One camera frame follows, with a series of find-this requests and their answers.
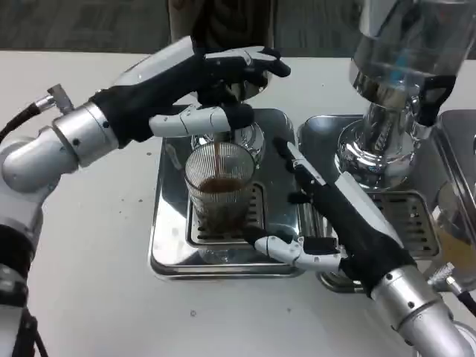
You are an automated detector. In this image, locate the black tap of clear dispenser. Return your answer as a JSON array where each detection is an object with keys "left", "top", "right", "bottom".
[{"left": 418, "top": 74, "right": 457, "bottom": 127}]

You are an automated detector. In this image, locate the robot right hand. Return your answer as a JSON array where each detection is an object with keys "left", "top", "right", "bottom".
[{"left": 243, "top": 136, "right": 417, "bottom": 298}]

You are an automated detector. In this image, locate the steel slotted drip grid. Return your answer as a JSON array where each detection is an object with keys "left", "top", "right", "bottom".
[
  {"left": 371, "top": 191, "right": 440, "bottom": 260},
  {"left": 185, "top": 181, "right": 266, "bottom": 246}
]

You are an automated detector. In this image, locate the clear ribbed glass cup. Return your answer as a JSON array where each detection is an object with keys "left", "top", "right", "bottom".
[{"left": 184, "top": 143, "right": 257, "bottom": 234}]

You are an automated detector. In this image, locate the clear drink dispenser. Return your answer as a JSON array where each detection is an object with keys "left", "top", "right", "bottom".
[{"left": 334, "top": 0, "right": 476, "bottom": 193}]

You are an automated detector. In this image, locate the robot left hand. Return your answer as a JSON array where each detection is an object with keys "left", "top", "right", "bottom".
[{"left": 89, "top": 36, "right": 292, "bottom": 149}]

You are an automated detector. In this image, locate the black tap of dark dispenser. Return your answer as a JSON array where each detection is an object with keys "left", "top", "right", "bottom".
[{"left": 212, "top": 80, "right": 239, "bottom": 145}]

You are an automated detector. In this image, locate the dark drink dispenser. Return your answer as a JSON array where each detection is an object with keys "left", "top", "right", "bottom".
[{"left": 167, "top": 0, "right": 276, "bottom": 168}]

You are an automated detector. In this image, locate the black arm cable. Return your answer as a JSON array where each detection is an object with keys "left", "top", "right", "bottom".
[
  {"left": 429, "top": 263, "right": 476, "bottom": 309},
  {"left": 0, "top": 94, "right": 57, "bottom": 144}
]

